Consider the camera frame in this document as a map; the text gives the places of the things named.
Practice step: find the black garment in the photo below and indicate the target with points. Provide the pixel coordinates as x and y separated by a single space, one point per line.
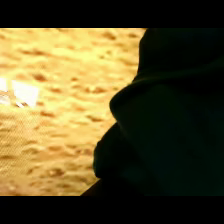
173 126

